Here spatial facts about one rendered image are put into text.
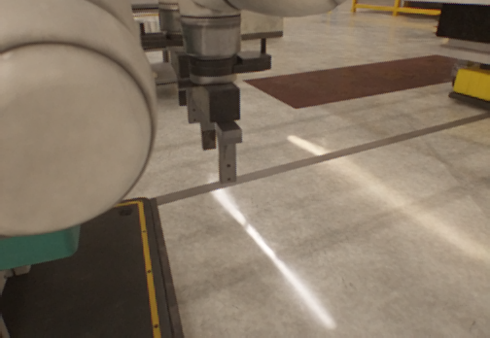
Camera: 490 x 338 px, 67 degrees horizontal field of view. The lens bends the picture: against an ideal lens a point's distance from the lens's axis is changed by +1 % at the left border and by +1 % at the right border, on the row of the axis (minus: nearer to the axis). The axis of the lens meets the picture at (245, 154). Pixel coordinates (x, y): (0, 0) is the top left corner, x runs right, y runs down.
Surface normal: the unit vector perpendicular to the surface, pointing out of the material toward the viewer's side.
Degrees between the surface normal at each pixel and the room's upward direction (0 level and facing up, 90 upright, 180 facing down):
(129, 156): 95
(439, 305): 0
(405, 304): 0
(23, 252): 90
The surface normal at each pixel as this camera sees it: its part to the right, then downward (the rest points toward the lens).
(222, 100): 0.31, 0.41
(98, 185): 0.63, 0.37
